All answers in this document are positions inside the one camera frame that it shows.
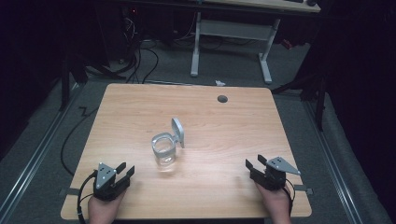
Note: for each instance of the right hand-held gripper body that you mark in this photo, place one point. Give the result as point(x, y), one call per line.
point(274, 174)

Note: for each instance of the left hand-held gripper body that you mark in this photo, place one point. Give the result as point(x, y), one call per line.
point(104, 182)

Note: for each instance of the clear glass jar with lid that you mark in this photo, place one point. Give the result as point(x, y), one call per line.
point(168, 146)

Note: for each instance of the person's left hand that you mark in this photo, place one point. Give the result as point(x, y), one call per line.
point(103, 210)

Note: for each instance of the person's right hand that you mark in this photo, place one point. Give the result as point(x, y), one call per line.
point(275, 205)

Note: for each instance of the black metal stand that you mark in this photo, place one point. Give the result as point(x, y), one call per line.
point(70, 81)
point(311, 90)

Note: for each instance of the crumpled white paper scrap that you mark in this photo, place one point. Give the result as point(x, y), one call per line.
point(220, 83)

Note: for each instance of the red object on floor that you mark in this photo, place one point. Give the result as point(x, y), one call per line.
point(287, 43)

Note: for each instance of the grey table bracket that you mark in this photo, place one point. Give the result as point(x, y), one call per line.
point(70, 192)
point(303, 188)

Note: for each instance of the white metal frame desk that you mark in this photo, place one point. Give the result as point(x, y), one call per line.
point(236, 34)

